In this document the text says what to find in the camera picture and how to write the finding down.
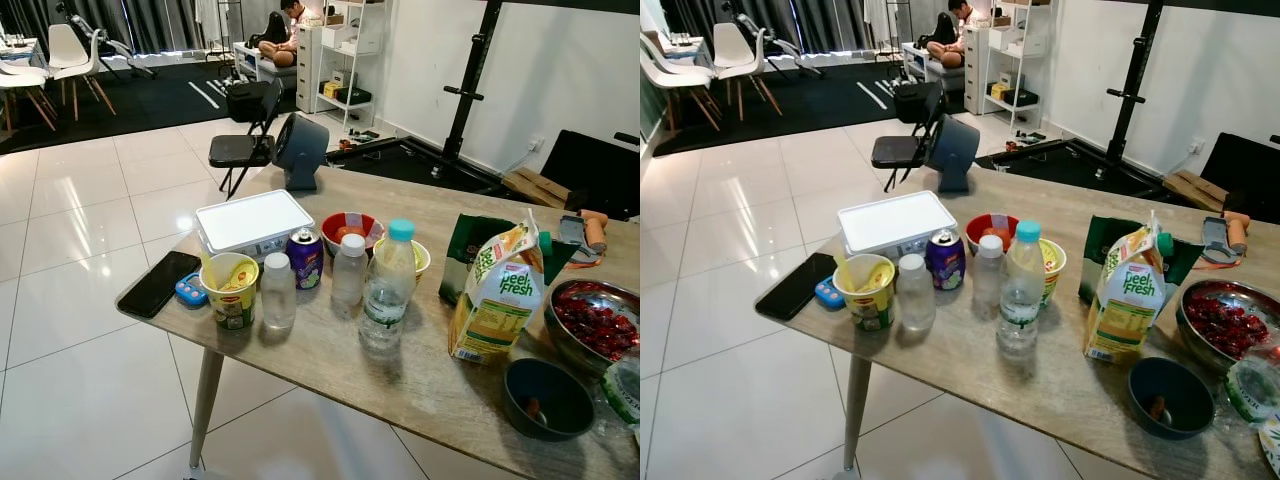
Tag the white low bench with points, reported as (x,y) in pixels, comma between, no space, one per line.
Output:
(915,60)
(250,62)

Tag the grey round fan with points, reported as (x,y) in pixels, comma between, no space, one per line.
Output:
(952,152)
(300,150)

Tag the white wall socket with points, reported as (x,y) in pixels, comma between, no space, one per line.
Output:
(536,143)
(1196,146)

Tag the black pole stand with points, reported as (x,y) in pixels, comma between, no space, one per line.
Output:
(470,80)
(1135,80)

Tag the red berries heap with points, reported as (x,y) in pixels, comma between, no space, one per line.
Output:
(1225,325)
(595,322)

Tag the black armchair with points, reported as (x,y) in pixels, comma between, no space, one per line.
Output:
(595,170)
(1245,170)

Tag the dark blue bowl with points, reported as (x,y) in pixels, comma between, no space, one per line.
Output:
(1172,395)
(548,398)

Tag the purple drink can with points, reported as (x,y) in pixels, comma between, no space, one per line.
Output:
(305,262)
(944,262)

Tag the grey table leg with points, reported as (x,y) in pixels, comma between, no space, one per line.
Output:
(853,410)
(205,400)

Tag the black white exercise machine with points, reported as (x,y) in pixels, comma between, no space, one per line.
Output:
(770,40)
(100,40)

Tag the steel bowl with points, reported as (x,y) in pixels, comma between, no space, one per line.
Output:
(560,335)
(1190,335)

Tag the red bowl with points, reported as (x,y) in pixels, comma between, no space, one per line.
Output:
(350,228)
(990,228)

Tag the white open shelf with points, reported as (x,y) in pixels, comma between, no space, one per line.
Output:
(1010,60)
(350,60)

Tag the clear teal-capped water bottle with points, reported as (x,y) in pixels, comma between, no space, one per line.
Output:
(388,290)
(1020,295)

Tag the dark striped curtain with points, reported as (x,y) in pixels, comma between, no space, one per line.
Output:
(800,20)
(130,20)

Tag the small blue gadget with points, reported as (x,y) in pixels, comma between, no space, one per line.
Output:
(829,292)
(190,290)

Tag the small clear white-capped bottle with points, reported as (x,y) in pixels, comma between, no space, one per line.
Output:
(349,275)
(278,295)
(914,295)
(988,278)

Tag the black floor rug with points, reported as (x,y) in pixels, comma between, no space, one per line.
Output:
(150,100)
(830,100)

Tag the yellow instant noodle cup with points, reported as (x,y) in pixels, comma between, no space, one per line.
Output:
(868,300)
(420,258)
(1055,262)
(232,300)

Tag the black bag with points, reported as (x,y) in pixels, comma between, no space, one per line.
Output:
(915,102)
(250,100)

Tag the black folding chair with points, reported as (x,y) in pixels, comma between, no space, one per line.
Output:
(900,150)
(240,150)

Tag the white chair with wooden legs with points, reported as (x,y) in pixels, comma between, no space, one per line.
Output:
(735,55)
(75,55)
(670,75)
(20,80)

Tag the yellow green juice carton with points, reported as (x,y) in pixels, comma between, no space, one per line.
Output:
(495,300)
(1125,305)

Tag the clear green-labelled plastic bottle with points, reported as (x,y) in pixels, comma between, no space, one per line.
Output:
(1255,385)
(625,390)

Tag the white lidded storage box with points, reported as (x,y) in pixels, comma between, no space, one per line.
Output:
(250,220)
(895,222)

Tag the dark green pouch bag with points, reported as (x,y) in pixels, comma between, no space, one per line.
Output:
(465,240)
(1100,245)

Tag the white drawer cabinet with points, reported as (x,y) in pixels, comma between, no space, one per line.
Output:
(975,70)
(308,70)

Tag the seated person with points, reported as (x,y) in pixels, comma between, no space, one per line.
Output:
(948,40)
(285,40)

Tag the black smartphone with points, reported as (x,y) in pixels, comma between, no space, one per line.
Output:
(797,286)
(158,285)

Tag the flat brown cardboard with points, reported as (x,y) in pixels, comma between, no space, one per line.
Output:
(535,187)
(1195,190)

